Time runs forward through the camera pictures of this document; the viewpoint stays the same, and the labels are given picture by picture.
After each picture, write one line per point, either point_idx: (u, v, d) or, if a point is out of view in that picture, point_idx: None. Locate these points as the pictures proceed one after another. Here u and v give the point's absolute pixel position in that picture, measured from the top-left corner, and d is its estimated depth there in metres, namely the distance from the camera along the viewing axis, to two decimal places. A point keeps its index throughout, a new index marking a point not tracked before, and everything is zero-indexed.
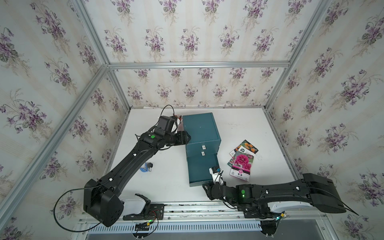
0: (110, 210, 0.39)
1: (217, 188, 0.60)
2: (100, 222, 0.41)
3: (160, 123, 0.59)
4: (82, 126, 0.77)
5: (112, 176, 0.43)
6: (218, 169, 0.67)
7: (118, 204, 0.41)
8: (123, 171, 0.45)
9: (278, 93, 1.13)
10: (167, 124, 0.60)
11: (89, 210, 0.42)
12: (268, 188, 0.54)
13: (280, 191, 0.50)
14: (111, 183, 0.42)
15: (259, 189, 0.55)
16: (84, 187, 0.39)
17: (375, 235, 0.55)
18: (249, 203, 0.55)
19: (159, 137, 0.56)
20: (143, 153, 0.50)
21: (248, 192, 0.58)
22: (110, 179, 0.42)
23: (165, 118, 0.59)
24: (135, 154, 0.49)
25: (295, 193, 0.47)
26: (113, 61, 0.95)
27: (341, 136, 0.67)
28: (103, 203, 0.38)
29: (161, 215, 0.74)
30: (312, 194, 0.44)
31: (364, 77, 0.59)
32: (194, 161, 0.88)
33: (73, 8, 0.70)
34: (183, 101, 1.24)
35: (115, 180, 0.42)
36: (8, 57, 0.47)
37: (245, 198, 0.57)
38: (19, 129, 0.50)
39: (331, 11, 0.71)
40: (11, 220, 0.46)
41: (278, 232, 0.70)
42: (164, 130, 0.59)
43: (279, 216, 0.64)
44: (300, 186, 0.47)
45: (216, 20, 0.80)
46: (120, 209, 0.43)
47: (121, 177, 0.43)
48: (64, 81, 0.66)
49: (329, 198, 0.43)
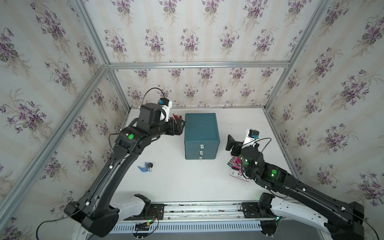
0: (99, 228, 0.37)
1: (247, 148, 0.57)
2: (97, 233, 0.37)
3: (143, 115, 0.46)
4: (81, 126, 0.76)
5: (89, 198, 0.37)
6: (255, 136, 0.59)
7: (107, 219, 0.39)
8: (101, 190, 0.38)
9: (278, 93, 1.13)
10: (151, 115, 0.46)
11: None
12: (306, 187, 0.48)
13: (319, 197, 0.45)
14: (89, 207, 0.37)
15: (291, 180, 0.50)
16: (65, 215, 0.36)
17: (375, 235, 0.55)
18: (270, 183, 0.50)
19: (141, 134, 0.44)
20: (121, 163, 0.40)
21: (279, 175, 0.51)
22: (86, 203, 0.37)
23: (148, 108, 0.45)
24: (110, 167, 0.40)
25: (334, 209, 0.43)
26: (113, 61, 0.95)
27: (341, 136, 0.67)
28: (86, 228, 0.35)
29: (161, 215, 0.74)
30: (360, 228, 0.39)
31: (364, 77, 0.59)
32: (190, 155, 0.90)
33: (73, 8, 0.70)
34: (183, 101, 1.24)
35: (92, 203, 0.37)
36: (8, 56, 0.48)
37: (272, 178, 0.51)
38: (19, 129, 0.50)
39: (331, 11, 0.71)
40: (11, 220, 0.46)
41: (278, 232, 0.70)
42: (147, 125, 0.47)
43: (279, 216, 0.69)
44: (345, 208, 0.43)
45: (216, 20, 0.80)
46: (113, 219, 0.41)
47: (99, 198, 0.37)
48: (64, 81, 0.66)
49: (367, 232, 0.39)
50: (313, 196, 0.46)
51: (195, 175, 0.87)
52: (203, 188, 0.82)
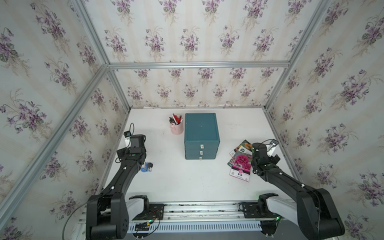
0: (122, 216, 0.40)
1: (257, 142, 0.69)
2: (112, 237, 0.39)
3: (133, 142, 0.65)
4: (82, 126, 0.77)
5: (112, 186, 0.46)
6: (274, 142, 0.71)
7: (125, 212, 0.42)
8: (120, 180, 0.49)
9: (278, 93, 1.13)
10: (139, 140, 0.68)
11: (94, 230, 0.39)
12: (282, 172, 0.59)
13: (288, 178, 0.55)
14: (114, 190, 0.45)
15: (276, 169, 0.62)
16: (87, 204, 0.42)
17: (375, 235, 0.55)
18: (260, 170, 0.66)
19: (139, 153, 0.67)
20: (132, 168, 0.56)
21: (271, 166, 0.65)
22: (111, 188, 0.46)
23: (135, 136, 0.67)
24: (124, 168, 0.55)
25: (294, 184, 0.51)
26: (113, 61, 0.95)
27: (341, 136, 0.67)
28: (114, 208, 0.40)
29: (161, 215, 0.74)
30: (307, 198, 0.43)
31: (363, 77, 0.59)
32: (190, 155, 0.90)
33: (73, 8, 0.70)
34: (183, 101, 1.24)
35: (116, 187, 0.46)
36: (8, 57, 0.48)
37: (264, 166, 0.66)
38: (19, 129, 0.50)
39: (331, 11, 0.71)
40: (11, 220, 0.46)
41: (278, 233, 0.70)
42: (138, 148, 0.66)
43: (279, 216, 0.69)
44: (306, 187, 0.48)
45: (216, 20, 0.80)
46: (126, 219, 0.43)
47: (121, 184, 0.47)
48: (64, 81, 0.66)
49: (335, 226, 0.41)
50: (288, 178, 0.55)
51: (195, 175, 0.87)
52: (203, 188, 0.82)
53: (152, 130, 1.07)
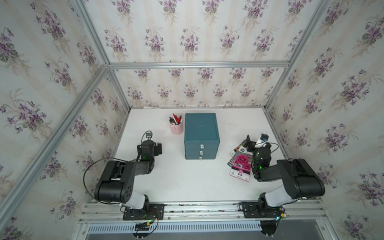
0: (130, 177, 0.47)
1: (265, 149, 0.72)
2: (115, 194, 0.44)
3: (144, 150, 0.72)
4: (82, 126, 0.77)
5: None
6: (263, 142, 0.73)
7: (133, 178, 0.48)
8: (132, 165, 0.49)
9: (279, 93, 1.13)
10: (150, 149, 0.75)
11: (101, 188, 0.45)
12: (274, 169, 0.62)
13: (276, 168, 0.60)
14: None
15: None
16: (107, 162, 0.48)
17: (375, 235, 0.55)
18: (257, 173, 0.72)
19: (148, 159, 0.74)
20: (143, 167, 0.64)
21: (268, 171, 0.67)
22: None
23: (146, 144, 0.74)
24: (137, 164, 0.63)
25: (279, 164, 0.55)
26: (113, 61, 0.95)
27: (341, 136, 0.67)
28: (127, 169, 0.48)
29: (161, 215, 0.74)
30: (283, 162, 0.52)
31: (364, 77, 0.59)
32: (190, 155, 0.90)
33: (73, 8, 0.70)
34: (183, 101, 1.24)
35: None
36: (8, 57, 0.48)
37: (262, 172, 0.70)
38: (19, 129, 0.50)
39: (331, 11, 0.71)
40: (12, 220, 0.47)
41: (278, 232, 0.70)
42: (148, 155, 0.73)
43: (279, 216, 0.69)
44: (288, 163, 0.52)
45: (216, 20, 0.80)
46: (131, 187, 0.47)
47: None
48: (64, 81, 0.66)
49: (314, 183, 0.46)
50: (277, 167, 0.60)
51: (195, 175, 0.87)
52: (203, 188, 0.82)
53: (152, 130, 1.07)
